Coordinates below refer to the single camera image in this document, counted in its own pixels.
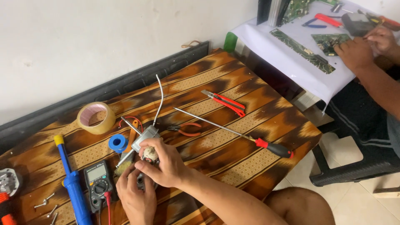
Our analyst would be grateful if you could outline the person's right hand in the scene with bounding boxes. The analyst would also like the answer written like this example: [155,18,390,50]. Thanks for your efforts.
[134,138,189,189]

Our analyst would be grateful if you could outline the person's left hand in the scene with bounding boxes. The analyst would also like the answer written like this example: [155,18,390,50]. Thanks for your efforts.
[116,166,158,223]

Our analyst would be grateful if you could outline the black round motor housing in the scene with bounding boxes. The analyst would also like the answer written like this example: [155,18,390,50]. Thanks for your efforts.
[136,172,158,192]

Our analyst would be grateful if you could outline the white round motor part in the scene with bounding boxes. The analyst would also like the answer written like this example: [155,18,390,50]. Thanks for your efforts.
[142,146,159,164]

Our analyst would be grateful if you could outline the silver electric motor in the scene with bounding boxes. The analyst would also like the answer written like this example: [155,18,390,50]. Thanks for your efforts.
[131,125,160,153]

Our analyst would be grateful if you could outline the silver metal rod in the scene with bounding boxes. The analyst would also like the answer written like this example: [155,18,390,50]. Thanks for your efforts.
[121,117,142,135]
[116,149,136,168]

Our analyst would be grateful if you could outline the black digital multimeter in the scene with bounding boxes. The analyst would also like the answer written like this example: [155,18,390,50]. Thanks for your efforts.
[83,160,119,214]

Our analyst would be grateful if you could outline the red multimeter probe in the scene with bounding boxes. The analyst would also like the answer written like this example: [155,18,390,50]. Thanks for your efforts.
[104,191,112,225]

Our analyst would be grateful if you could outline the blue solder spool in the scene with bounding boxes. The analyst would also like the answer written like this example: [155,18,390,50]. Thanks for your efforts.
[108,134,129,154]

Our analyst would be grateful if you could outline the blue yellow desoldering pump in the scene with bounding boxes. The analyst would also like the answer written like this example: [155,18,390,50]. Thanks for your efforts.
[53,135,93,225]

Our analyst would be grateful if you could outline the beige packing tape roll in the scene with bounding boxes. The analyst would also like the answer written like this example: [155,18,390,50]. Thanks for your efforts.
[76,102,116,135]

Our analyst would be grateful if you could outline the brown patterned tablecloth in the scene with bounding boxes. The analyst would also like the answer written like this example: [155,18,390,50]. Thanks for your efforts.
[0,48,323,225]

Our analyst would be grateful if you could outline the grey orange power tool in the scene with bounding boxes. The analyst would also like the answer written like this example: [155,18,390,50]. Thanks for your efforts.
[0,168,22,225]

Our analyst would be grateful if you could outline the red utility knife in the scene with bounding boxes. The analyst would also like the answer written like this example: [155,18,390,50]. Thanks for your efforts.
[201,90,246,118]

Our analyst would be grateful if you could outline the brown rubber band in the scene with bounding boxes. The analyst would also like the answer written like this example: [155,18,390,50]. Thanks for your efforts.
[181,40,202,49]

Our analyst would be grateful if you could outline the long red black screwdriver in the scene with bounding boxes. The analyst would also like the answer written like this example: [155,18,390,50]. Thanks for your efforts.
[173,107,294,159]

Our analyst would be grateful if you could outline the green plastic object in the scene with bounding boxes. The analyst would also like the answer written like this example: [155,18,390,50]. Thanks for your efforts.
[223,31,239,54]

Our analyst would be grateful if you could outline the person's bare leg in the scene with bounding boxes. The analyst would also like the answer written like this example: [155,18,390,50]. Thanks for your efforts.
[263,187,336,225]

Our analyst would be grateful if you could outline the white paper sheet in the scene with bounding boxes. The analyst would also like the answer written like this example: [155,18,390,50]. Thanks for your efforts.
[230,0,400,113]

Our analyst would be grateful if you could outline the long narrow green circuit board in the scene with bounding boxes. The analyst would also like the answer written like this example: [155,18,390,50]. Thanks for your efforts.
[270,28,336,75]

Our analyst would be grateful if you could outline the black upright panel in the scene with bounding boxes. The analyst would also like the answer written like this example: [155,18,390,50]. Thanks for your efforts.
[256,0,273,25]

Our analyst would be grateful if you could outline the black plastic chair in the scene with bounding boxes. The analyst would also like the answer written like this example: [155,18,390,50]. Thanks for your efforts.
[309,133,400,187]

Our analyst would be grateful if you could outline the large green circuit board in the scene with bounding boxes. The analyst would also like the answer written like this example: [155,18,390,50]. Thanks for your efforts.
[281,0,339,26]

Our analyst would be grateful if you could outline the small green circuit board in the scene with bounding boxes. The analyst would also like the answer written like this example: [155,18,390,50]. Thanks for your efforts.
[311,33,352,57]

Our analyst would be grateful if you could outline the wooden piece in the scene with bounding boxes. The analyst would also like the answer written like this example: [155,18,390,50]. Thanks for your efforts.
[373,186,400,199]

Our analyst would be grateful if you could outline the grey box device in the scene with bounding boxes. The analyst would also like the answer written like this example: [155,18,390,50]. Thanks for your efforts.
[341,12,379,37]

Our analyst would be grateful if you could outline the orange handled brush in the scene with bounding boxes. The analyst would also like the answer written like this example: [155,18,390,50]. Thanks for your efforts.
[114,119,140,176]

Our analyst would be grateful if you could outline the red wire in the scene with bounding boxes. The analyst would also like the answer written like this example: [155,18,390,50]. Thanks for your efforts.
[118,116,144,133]

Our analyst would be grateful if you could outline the orange handled pliers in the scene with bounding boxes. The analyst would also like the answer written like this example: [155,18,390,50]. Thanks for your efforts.
[166,122,202,137]

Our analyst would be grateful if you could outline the white cable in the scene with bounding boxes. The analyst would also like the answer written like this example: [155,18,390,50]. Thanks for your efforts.
[152,74,164,127]

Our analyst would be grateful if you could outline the black plastic frame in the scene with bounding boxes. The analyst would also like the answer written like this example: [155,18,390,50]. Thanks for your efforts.
[0,41,210,154]

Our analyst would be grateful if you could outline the blue handled pliers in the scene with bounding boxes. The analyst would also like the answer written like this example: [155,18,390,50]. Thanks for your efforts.
[301,15,343,29]

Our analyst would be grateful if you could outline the red handled tool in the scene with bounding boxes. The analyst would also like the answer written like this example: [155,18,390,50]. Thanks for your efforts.
[314,13,344,29]

